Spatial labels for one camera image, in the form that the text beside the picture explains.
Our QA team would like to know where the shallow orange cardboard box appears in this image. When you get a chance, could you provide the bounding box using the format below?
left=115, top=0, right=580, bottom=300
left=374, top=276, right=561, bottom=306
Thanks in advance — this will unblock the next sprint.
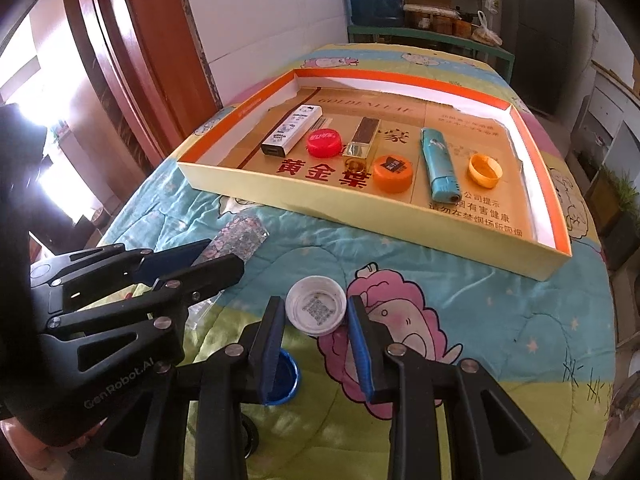
left=177, top=69, right=572, bottom=281

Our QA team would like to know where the dark grey refrigerator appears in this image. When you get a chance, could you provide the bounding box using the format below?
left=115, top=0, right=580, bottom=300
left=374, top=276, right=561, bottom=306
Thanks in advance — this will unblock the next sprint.
left=500, top=0, right=577, bottom=116

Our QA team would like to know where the cartoon printed blanket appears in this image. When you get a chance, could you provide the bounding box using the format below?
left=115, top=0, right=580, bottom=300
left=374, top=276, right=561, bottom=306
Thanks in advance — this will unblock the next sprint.
left=95, top=42, right=618, bottom=480

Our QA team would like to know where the green shelf with kitchenware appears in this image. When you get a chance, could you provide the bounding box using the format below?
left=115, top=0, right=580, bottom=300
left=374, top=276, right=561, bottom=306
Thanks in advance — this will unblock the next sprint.
left=347, top=24, right=516, bottom=86

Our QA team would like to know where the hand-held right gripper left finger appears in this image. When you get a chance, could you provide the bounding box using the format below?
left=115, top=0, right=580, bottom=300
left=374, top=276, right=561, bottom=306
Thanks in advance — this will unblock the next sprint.
left=65, top=296, right=286, bottom=480

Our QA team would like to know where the gold lighter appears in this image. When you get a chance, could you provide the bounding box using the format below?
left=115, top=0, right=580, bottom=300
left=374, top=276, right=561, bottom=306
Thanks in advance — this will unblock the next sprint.
left=342, top=117, right=383, bottom=174

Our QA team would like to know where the white bottle cap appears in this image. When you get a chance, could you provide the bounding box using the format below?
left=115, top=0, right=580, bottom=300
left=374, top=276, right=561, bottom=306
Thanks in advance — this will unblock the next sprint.
left=286, top=276, right=347, bottom=337

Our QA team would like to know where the dark planter with grass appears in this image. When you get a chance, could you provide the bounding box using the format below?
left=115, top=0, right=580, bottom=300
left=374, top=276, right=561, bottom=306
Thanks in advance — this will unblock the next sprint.
left=602, top=195, right=640, bottom=272

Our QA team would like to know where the white cartoon print lighter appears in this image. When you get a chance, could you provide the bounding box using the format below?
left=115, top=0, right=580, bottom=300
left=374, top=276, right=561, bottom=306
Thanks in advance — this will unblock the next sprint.
left=261, top=104, right=323, bottom=159

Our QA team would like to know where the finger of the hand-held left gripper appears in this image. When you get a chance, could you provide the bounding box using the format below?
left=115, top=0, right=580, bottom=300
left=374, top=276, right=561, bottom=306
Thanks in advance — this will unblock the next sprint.
left=42, top=254, right=246, bottom=341
left=29, top=239, right=212, bottom=306

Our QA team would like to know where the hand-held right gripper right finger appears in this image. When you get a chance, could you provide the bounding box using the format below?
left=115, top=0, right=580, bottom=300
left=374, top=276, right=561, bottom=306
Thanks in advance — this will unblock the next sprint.
left=348, top=295, right=576, bottom=480

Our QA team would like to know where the brown planter with grass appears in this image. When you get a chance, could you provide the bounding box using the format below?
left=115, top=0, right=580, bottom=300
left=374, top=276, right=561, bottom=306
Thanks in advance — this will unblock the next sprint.
left=582, top=164, right=632, bottom=227

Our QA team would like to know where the floral patterned lighter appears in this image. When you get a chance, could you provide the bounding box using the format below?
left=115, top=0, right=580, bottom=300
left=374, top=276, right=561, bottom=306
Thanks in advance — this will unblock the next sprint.
left=184, top=215, right=269, bottom=332

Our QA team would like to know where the clear plastic bag of food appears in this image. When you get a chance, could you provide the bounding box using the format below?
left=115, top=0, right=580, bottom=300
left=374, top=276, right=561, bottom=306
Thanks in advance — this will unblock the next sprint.
left=472, top=10, right=503, bottom=47

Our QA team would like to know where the orange cap with dark label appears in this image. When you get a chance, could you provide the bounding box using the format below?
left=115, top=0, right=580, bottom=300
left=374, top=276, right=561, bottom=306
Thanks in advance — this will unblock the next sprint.
left=372, top=155, right=415, bottom=194

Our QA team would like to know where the red bottle cap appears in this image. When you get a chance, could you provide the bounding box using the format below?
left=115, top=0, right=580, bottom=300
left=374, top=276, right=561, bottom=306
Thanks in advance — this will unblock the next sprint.
left=306, top=129, right=344, bottom=157

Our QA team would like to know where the teal lighter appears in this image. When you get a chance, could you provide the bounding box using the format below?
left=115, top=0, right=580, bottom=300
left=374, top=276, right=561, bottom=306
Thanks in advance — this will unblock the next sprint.
left=420, top=127, right=462, bottom=201

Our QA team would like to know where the grey kitchen counter cabinet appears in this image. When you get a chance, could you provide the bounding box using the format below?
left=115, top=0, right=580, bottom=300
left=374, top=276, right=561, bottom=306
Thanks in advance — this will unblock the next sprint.
left=575, top=60, right=640, bottom=272

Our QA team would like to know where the blue bottle cap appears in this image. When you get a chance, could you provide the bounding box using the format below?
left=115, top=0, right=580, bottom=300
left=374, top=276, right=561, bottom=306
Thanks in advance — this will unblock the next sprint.
left=265, top=349, right=302, bottom=407

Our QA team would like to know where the gold printed cardboard liner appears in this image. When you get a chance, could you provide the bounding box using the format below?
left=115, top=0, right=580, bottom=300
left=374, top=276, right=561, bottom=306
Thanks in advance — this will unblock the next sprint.
left=240, top=87, right=526, bottom=242

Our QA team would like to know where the yellow orange bottle cap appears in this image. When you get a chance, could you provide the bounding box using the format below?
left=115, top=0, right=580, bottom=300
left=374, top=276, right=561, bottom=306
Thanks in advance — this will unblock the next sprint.
left=467, top=154, right=503, bottom=184

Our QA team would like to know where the wooden door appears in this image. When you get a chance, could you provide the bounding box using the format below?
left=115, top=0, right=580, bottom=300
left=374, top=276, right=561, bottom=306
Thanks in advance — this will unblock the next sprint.
left=62, top=0, right=222, bottom=172

